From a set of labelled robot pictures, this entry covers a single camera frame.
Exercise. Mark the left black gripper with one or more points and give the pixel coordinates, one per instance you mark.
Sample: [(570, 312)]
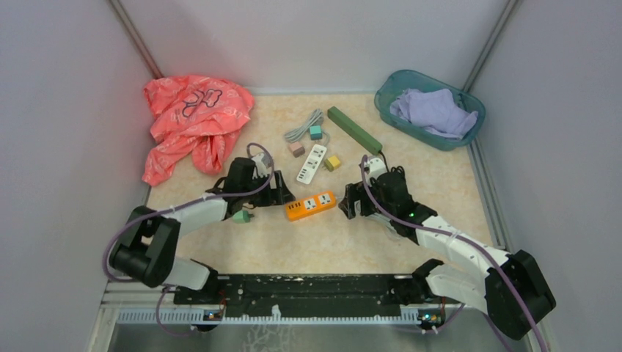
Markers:
[(276, 196)]

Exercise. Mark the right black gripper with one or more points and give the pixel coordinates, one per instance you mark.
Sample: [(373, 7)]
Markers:
[(354, 192)]

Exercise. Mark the orange power strip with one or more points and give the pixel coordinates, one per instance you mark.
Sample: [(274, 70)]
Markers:
[(310, 206)]

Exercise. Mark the green plug adapter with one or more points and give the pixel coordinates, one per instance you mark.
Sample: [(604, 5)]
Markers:
[(242, 217)]

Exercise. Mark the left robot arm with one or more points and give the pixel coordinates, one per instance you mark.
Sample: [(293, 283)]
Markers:
[(145, 248)]

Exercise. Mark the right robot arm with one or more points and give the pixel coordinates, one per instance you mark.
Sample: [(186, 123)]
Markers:
[(509, 288)]

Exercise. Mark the yellow plug adapter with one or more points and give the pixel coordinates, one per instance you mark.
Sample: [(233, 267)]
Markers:
[(332, 163)]

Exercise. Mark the teal plug adapter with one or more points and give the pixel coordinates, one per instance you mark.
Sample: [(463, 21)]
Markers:
[(315, 132)]

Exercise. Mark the white power strip with USB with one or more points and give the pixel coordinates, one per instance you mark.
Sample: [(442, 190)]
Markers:
[(311, 164)]

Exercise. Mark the green power strip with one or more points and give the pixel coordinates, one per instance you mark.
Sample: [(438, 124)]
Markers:
[(355, 131)]

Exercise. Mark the pink patterned cloth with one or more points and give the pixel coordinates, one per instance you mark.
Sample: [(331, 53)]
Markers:
[(195, 116)]

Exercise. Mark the lavender cloth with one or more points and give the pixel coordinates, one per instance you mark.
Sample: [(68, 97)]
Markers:
[(436, 112)]

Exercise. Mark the teal plastic basket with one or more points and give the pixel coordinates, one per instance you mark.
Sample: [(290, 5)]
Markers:
[(401, 80)]

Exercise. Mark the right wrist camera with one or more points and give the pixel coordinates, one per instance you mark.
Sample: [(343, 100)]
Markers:
[(374, 167)]

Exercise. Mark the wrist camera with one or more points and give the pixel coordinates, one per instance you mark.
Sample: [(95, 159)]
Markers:
[(374, 167), (263, 164)]

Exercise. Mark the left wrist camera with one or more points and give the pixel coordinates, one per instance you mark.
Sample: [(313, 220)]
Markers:
[(263, 164)]

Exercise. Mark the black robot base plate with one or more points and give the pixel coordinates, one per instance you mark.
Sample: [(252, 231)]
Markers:
[(308, 296)]

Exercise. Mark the aluminium front rail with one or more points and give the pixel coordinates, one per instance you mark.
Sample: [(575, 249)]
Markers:
[(145, 305)]

